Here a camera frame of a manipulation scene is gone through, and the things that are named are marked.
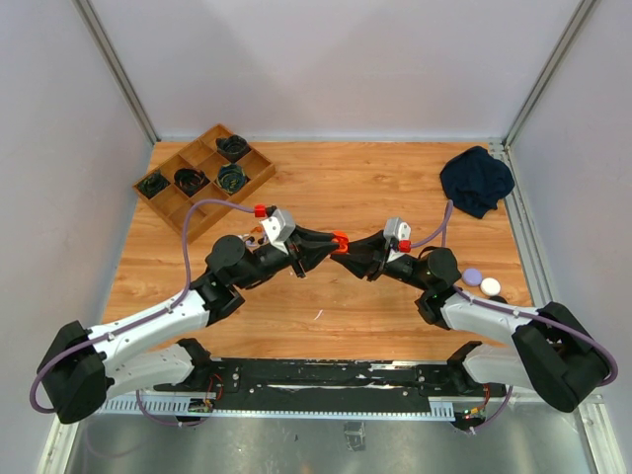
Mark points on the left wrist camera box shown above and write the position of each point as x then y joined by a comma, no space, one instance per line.
278,228

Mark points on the black yellow rolled tie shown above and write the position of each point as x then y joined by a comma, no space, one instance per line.
231,178

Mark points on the black dotted rolled tie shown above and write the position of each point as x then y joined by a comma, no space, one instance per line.
233,147

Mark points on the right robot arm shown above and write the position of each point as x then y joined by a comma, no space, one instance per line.
542,349

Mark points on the dark blue crumpled cloth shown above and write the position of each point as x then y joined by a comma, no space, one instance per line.
475,181

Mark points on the white charging case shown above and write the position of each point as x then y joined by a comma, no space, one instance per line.
490,286

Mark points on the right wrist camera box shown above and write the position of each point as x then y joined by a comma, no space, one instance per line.
397,234

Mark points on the dark green rolled tie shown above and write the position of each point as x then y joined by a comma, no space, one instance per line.
152,185

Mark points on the wooden compartment tray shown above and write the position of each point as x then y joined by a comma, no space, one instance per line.
198,213

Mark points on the aluminium frame rail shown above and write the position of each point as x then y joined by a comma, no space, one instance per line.
174,365

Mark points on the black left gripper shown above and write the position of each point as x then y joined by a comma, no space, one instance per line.
312,255

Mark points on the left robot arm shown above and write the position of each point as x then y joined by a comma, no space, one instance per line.
76,375

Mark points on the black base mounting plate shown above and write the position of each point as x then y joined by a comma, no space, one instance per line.
319,386

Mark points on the black charging case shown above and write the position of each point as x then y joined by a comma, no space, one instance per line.
498,299

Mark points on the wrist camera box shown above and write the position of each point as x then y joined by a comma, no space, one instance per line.
278,228
397,234

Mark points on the black orange rolled tie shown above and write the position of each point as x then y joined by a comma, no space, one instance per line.
190,180

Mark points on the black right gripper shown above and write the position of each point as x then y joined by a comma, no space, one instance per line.
366,257

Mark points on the orange earbud charging case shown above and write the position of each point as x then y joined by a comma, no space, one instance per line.
342,240

